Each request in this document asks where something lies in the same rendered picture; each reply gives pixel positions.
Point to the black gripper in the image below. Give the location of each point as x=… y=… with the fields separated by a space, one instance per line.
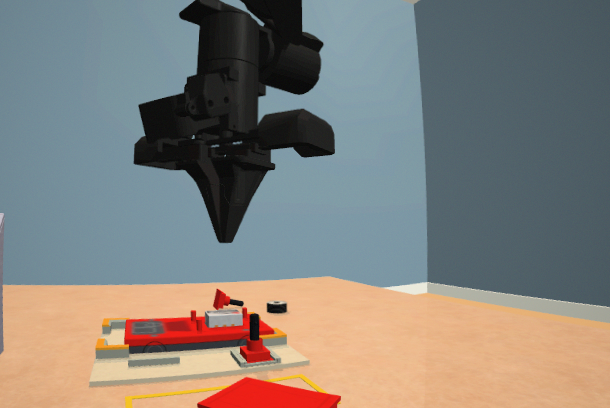
x=228 y=183

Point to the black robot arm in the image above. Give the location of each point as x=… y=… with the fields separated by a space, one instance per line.
x=286 y=58

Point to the yellow rectangular outline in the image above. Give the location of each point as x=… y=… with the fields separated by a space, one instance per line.
x=129 y=399

